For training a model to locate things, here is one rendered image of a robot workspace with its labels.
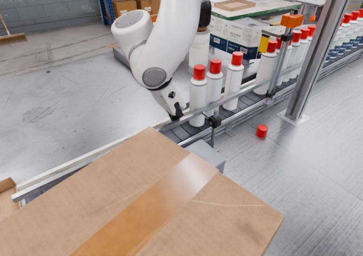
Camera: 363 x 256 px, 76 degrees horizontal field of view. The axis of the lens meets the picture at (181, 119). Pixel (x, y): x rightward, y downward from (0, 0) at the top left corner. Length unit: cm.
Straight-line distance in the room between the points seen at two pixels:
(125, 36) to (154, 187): 30
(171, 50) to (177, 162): 20
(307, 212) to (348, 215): 10
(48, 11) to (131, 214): 486
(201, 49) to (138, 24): 55
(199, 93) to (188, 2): 30
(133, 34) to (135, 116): 47
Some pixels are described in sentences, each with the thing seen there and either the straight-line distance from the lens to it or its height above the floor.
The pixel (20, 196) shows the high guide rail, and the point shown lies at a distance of 59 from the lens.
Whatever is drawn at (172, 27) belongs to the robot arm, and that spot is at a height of 125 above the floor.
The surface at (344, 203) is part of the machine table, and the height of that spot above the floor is 83.
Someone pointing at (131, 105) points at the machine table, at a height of 83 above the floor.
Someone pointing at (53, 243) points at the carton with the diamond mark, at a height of 112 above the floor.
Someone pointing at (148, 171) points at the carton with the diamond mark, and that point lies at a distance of 33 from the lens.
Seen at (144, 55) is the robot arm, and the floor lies 120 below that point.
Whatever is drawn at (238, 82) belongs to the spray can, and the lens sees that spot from 79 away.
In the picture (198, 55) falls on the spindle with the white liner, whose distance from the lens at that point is 101.
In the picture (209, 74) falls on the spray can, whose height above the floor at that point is 104.
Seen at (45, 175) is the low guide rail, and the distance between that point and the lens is 67.
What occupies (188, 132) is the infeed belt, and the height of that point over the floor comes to 88.
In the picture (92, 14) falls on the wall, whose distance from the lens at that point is 517.
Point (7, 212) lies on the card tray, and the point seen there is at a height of 83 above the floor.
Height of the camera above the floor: 138
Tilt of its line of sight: 39 degrees down
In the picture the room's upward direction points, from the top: straight up
